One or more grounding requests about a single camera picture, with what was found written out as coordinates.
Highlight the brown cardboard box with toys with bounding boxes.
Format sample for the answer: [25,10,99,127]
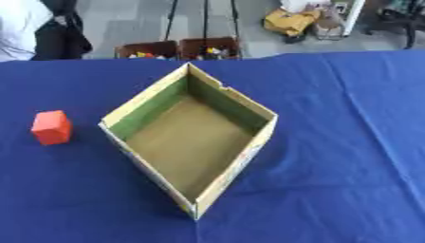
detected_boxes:
[113,40,179,61]
[177,36,245,61]

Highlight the person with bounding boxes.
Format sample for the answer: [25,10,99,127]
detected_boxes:
[0,0,95,63]

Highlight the open cardboard box green inside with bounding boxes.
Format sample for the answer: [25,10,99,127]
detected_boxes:
[98,62,281,221]

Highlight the black chair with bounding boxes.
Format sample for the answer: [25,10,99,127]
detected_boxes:
[363,0,425,50]

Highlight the red rectangular block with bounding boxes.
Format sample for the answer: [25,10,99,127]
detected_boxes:
[29,109,75,146]

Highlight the yellow bag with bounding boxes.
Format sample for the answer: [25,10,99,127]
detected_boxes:
[260,8,323,38]

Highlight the black tripod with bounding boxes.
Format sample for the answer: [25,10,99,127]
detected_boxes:
[162,0,243,42]

